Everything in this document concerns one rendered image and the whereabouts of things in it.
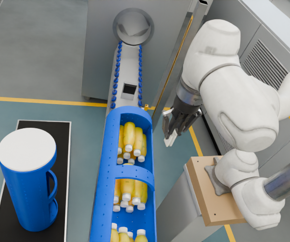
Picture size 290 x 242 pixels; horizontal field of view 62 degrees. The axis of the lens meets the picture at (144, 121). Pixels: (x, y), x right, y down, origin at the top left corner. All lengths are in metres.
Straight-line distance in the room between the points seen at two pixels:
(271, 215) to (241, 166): 0.24
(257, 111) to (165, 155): 2.41
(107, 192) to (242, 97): 0.79
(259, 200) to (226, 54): 0.80
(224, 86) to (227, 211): 1.01
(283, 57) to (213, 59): 1.95
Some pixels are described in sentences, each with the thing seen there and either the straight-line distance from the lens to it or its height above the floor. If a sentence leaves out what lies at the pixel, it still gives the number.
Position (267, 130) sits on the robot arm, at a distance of 0.47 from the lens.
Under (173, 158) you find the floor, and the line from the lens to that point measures 2.85.
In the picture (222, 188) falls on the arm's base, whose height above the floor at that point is 1.11.
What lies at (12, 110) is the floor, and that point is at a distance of 3.06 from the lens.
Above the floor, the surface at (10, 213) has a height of 0.15.
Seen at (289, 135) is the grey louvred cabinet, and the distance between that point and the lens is 2.33.
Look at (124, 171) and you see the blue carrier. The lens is 1.13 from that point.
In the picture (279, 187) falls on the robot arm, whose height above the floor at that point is 1.44.
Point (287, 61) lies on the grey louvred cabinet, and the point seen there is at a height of 1.37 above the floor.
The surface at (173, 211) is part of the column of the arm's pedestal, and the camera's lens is 1.79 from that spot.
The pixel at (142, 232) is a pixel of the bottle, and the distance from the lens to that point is 1.21.
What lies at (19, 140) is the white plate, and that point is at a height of 1.04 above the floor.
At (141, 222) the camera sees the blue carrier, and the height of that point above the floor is 1.00.
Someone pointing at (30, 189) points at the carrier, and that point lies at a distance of 1.52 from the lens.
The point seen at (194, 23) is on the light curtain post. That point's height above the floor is 1.57.
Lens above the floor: 2.18
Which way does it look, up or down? 45 degrees down
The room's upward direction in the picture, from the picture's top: 20 degrees clockwise
